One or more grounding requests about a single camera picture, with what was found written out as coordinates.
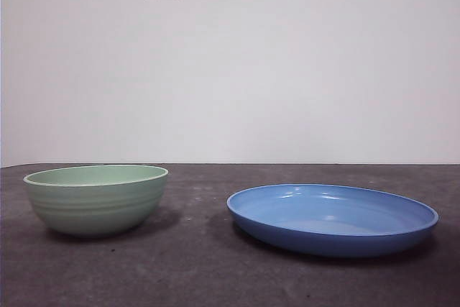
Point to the blue round plate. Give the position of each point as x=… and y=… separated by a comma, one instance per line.
x=330, y=238

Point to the green ribbed bowl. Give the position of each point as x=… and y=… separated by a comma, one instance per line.
x=93, y=210

